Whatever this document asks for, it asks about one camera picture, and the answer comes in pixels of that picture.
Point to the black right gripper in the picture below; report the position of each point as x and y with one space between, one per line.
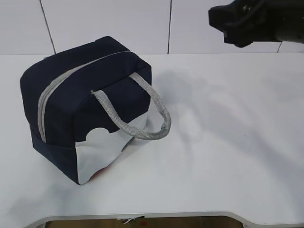
243 22

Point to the navy blue lunch bag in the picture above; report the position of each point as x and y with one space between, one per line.
85 104

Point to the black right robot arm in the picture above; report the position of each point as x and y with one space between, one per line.
288 19

